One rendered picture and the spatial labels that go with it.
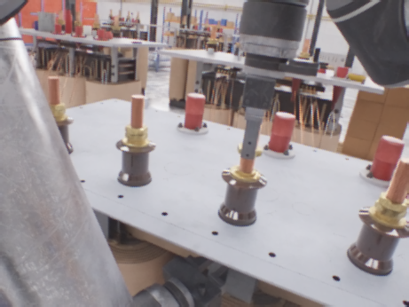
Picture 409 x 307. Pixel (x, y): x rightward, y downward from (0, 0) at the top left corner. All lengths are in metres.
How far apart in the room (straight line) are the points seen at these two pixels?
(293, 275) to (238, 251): 0.10
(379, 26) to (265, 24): 0.18
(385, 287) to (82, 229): 0.51
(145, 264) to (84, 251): 0.70
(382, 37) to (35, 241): 0.40
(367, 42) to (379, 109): 4.89
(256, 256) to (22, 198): 0.43
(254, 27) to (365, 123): 4.86
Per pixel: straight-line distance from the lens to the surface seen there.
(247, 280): 0.80
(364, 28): 0.42
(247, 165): 0.61
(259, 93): 0.52
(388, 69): 0.44
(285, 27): 0.53
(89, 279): 0.30
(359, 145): 5.41
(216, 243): 0.59
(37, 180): 0.25
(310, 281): 0.57
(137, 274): 0.99
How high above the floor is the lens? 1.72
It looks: 22 degrees down
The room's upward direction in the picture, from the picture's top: 7 degrees clockwise
